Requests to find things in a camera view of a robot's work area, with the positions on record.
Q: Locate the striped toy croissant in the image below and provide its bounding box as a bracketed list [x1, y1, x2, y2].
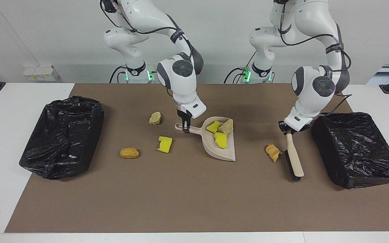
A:
[265, 144, 283, 163]

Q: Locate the yellow green sponge piece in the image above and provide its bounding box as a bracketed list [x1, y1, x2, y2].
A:
[206, 120, 221, 133]
[214, 132, 228, 149]

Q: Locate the notched yellow sponge piece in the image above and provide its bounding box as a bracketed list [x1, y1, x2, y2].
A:
[157, 136, 173, 154]

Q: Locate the beige brush with black bristles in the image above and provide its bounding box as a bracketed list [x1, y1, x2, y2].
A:
[283, 133, 305, 182]

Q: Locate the pale toy bread chunk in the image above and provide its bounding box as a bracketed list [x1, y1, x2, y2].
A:
[217, 118, 234, 134]
[148, 111, 162, 125]

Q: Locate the beige plastic dustpan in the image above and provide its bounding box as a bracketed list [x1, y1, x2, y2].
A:
[175, 116, 236, 162]

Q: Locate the brown toy bun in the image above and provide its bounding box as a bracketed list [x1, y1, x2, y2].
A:
[120, 147, 140, 159]

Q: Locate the boxy black bag lined bin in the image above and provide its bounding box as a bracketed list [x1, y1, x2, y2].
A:
[311, 112, 389, 189]

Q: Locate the crumpled black bag lined bin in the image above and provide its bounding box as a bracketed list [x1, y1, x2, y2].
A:
[19, 96, 105, 180]

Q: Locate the brown table mat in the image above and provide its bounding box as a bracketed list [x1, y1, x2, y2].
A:
[4, 83, 389, 233]

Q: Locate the black base cable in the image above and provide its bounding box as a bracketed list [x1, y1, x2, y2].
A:
[224, 52, 258, 84]
[109, 65, 128, 84]

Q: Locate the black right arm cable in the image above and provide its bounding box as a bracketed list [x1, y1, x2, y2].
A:
[100, 0, 195, 59]

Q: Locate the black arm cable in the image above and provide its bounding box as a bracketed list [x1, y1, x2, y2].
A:
[278, 0, 353, 117]
[100, 0, 195, 59]

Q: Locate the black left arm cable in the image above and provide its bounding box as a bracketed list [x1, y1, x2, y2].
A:
[278, 0, 353, 117]

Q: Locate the white wall socket box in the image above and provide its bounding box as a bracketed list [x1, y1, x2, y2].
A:
[23, 65, 60, 82]

